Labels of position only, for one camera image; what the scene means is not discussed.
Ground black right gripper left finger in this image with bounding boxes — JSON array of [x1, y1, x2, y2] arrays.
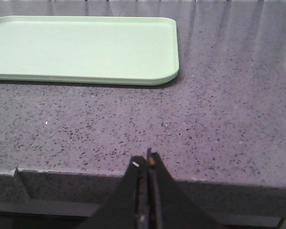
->
[[81, 156, 148, 229]]

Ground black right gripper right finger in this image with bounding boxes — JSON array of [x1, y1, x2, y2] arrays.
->
[[147, 148, 217, 229]]

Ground light green rectangular tray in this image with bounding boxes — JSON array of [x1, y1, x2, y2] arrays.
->
[[0, 16, 179, 86]]

